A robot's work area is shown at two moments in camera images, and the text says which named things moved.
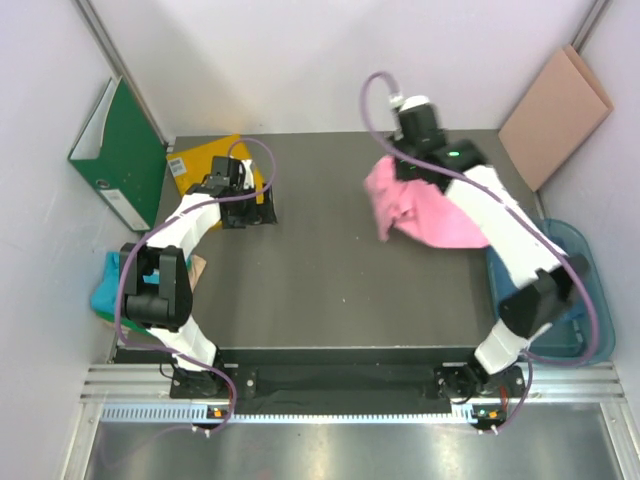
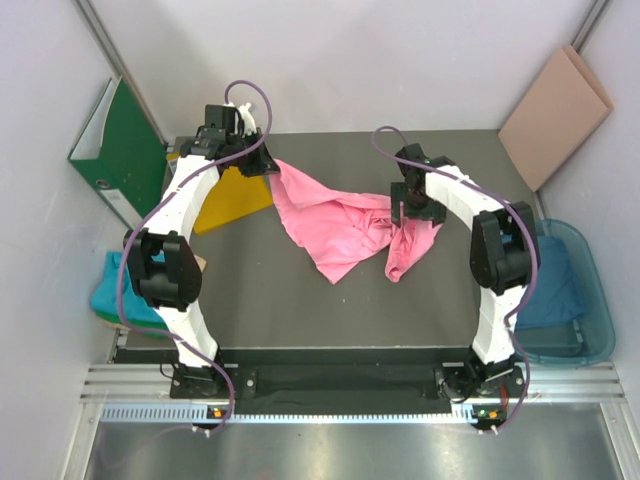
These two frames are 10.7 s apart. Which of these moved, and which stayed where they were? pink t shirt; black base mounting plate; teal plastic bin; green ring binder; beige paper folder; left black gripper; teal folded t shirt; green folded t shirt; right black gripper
Moved: left black gripper; pink t shirt; right black gripper
Stayed: teal folded t shirt; green folded t shirt; beige paper folder; green ring binder; teal plastic bin; black base mounting plate
